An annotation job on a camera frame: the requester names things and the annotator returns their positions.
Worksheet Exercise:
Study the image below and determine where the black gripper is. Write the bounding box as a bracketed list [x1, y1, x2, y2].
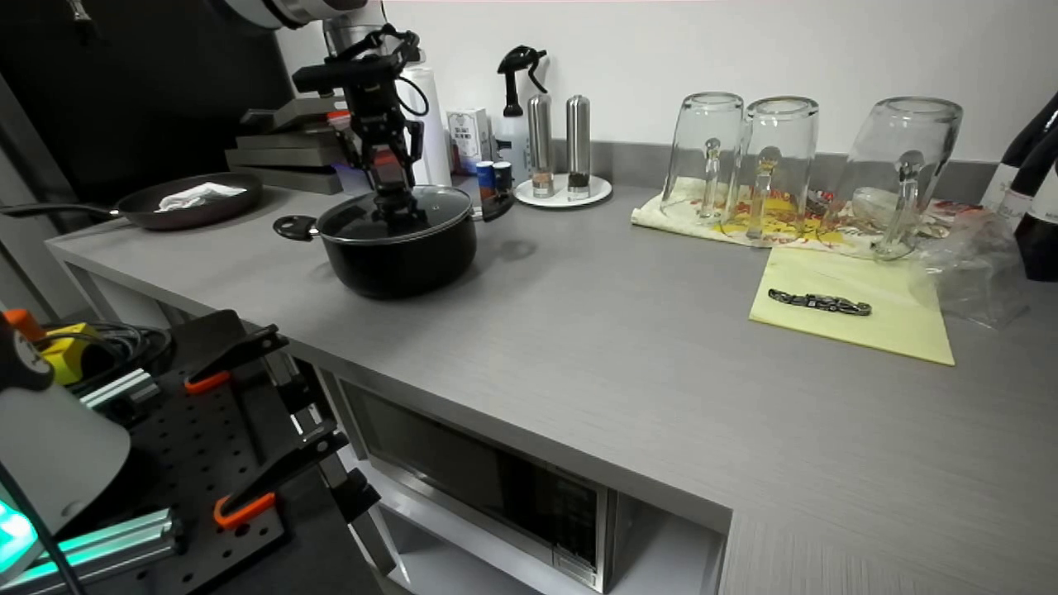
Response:
[293, 24, 424, 216]

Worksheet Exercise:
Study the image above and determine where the black cooking pot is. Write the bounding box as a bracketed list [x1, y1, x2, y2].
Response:
[275, 192, 476, 300]

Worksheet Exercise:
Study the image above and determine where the spray bottle with black trigger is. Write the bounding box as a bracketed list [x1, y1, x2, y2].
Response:
[496, 46, 544, 182]

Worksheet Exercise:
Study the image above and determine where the white cardboard box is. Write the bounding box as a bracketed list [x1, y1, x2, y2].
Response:
[447, 108, 492, 176]

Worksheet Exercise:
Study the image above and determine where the built-in microwave oven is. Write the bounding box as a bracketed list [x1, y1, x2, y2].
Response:
[341, 379, 610, 595]

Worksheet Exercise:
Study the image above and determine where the yellow notepad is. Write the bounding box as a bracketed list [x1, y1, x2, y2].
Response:
[751, 246, 955, 368]

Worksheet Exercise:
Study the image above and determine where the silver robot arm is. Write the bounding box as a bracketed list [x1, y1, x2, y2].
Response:
[217, 0, 424, 220]

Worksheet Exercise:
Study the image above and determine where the white round plate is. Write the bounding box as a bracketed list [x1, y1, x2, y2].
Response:
[514, 176, 610, 213]

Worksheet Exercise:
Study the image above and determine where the black pegboard with clamps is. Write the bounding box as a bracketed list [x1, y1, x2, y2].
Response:
[78, 312, 382, 595]

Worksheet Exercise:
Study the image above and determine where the upturned glass mug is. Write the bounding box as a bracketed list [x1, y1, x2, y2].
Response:
[739, 96, 821, 246]
[660, 93, 745, 220]
[841, 96, 963, 263]

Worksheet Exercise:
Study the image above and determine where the left upturned glass mug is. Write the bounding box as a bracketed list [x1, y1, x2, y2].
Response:
[660, 93, 745, 220]

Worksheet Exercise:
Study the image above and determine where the middle upturned glass mug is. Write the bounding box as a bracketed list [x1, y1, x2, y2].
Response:
[739, 96, 821, 246]

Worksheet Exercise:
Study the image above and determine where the stack of dark books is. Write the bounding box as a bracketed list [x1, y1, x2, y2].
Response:
[226, 101, 367, 195]

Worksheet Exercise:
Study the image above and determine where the black frying pan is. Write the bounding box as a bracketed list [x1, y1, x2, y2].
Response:
[2, 172, 261, 232]

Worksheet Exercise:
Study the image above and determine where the steel grinder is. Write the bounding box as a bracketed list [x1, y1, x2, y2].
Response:
[528, 96, 553, 200]
[565, 96, 592, 188]

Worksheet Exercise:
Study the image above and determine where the floral dish towel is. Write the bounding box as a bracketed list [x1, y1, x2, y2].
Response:
[629, 176, 994, 265]

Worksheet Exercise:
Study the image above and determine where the left steel grinder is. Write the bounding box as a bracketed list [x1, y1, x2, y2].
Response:
[528, 96, 553, 200]

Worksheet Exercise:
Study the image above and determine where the right steel grinder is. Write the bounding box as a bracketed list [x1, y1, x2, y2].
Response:
[565, 96, 592, 188]

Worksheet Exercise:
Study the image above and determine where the right upturned glass mug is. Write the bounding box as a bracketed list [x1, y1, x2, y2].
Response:
[841, 96, 963, 263]

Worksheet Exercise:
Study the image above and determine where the glass lid with black knob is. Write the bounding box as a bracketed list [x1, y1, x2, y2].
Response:
[322, 192, 470, 243]

